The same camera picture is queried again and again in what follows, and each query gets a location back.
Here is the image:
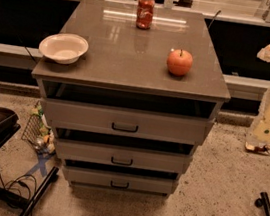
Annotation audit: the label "orange apple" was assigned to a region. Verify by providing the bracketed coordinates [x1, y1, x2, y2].
[166, 49, 193, 77]

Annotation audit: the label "white paper bowl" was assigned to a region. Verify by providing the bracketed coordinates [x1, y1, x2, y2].
[39, 33, 89, 65]

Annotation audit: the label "grey drawer cabinet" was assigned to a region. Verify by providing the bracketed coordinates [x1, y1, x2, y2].
[15, 0, 243, 208]

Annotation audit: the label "top grey drawer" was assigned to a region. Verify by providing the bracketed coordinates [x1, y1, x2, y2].
[40, 98, 214, 145]

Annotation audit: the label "grey drawer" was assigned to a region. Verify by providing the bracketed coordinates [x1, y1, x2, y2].
[54, 139, 192, 174]
[40, 98, 214, 145]
[63, 166, 178, 195]

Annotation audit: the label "middle grey drawer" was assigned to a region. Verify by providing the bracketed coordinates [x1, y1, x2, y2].
[54, 139, 192, 174]

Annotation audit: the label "bottom grey drawer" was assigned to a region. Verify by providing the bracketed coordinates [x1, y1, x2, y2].
[63, 166, 178, 195]

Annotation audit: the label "red soda can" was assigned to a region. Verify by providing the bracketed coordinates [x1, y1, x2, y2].
[136, 0, 155, 30]

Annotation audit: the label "blue tape cross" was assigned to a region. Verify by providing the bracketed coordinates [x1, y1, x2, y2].
[26, 154, 52, 177]

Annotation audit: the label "black stand leg left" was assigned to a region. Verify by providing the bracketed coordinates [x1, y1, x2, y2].
[19, 167, 59, 216]

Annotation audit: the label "snack wrappers on floor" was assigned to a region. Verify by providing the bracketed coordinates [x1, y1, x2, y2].
[245, 140, 270, 155]

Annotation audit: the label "wire basket with items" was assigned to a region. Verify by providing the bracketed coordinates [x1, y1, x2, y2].
[21, 103, 55, 155]

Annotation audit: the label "black cable on floor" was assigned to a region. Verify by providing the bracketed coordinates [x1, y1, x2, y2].
[0, 156, 42, 216]

